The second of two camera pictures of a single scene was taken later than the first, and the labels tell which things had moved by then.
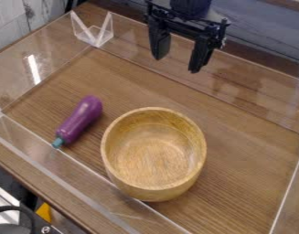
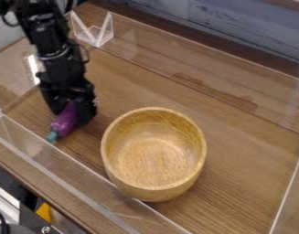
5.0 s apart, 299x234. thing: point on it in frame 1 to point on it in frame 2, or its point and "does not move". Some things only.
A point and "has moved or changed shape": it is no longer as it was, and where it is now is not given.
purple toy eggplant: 86,111 has moved or changed shape
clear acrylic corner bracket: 92,35 does not move
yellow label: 44,212 does not move
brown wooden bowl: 152,148 does not move
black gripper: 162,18 to 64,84
